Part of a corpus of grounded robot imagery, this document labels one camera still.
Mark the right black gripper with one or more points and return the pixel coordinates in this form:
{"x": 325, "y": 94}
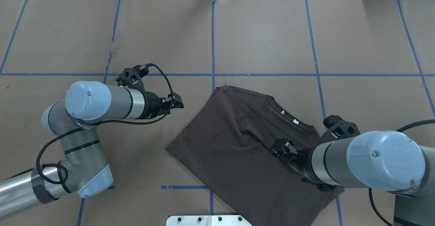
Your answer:
{"x": 303, "y": 161}

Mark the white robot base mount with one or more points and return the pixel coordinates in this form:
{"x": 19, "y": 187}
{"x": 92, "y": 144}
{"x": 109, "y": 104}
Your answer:
{"x": 207, "y": 220}

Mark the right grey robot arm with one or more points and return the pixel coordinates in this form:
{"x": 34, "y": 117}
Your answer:
{"x": 389, "y": 161}

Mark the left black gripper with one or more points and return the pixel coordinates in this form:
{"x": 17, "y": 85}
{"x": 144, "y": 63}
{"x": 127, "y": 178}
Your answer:
{"x": 152, "y": 105}

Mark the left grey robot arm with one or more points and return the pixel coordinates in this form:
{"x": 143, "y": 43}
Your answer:
{"x": 74, "y": 161}

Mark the dark brown t-shirt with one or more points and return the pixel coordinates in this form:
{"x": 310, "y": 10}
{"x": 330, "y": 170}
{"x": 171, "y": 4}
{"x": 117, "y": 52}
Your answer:
{"x": 227, "y": 146}

